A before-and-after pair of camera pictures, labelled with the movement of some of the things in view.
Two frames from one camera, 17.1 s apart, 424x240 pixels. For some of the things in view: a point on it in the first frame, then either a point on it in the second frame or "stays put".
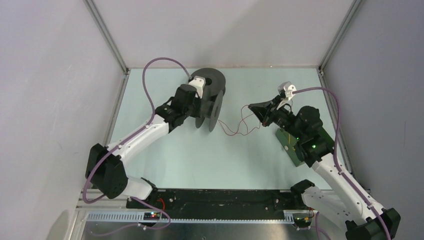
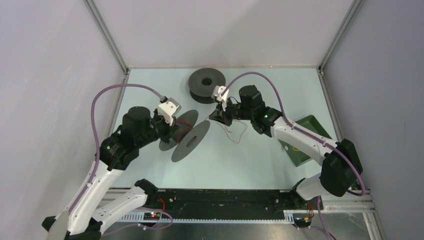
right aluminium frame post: x=351 y=14 stays put
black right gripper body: x=282 y=117 → x=233 y=112
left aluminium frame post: x=103 y=30 stays put
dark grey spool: x=215 y=82 stays put
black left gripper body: x=194 y=110 → x=163 y=130
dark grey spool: x=211 y=109 → x=189 y=135
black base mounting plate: x=220 y=201 stays put
